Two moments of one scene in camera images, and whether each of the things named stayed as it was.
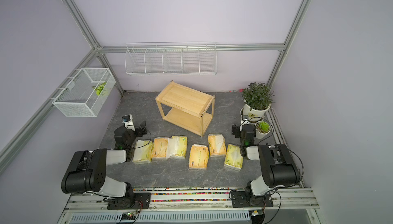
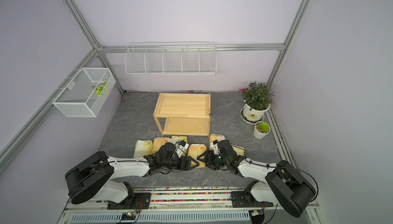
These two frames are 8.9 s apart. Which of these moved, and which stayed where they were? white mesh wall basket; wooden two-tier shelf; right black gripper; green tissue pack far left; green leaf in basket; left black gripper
Moved: wooden two-tier shelf; right black gripper; left black gripper
Stayed: green leaf in basket; white mesh wall basket; green tissue pack far left
